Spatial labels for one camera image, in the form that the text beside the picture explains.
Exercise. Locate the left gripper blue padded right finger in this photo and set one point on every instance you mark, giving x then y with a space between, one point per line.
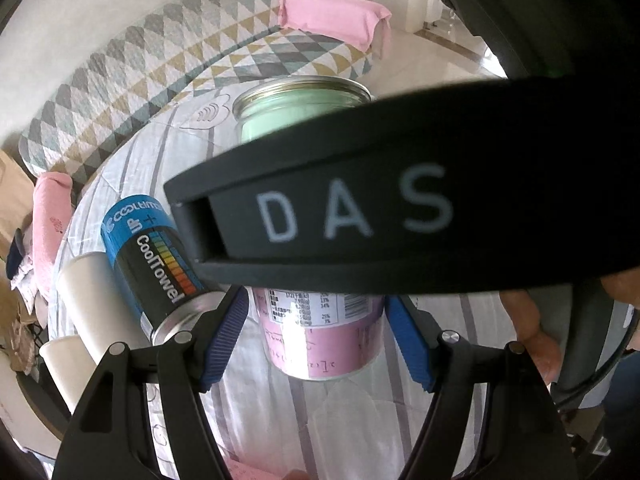
415 333

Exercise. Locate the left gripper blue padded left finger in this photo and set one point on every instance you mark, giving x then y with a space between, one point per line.
222 334

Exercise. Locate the green pink lined glass jar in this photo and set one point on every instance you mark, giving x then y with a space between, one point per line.
314 336

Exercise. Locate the white paper cup right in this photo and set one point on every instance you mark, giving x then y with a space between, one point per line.
97 304

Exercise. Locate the white paper cup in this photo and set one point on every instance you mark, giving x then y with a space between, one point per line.
97 304
70 366

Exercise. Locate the white paper cup left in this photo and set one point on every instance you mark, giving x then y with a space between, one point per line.
70 366

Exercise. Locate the person's hand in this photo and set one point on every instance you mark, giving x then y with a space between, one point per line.
543 349

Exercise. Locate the blue black CoolTowel can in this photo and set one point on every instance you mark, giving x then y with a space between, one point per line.
152 270

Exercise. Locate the striped white tablecloth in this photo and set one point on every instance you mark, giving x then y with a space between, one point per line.
270 413

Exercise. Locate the pink towel left armrest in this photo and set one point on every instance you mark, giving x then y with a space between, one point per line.
50 218

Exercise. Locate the pink towel armrest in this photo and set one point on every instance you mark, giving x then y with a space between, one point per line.
50 218
362 24

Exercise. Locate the folded pillows on chair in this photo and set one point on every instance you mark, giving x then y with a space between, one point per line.
20 268

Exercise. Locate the pink towel right armrest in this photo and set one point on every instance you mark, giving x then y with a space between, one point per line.
362 24

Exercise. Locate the tan folding chair left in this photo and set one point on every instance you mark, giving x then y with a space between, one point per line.
15 200

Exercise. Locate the diamond pattern sofa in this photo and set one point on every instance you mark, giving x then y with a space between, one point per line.
182 49

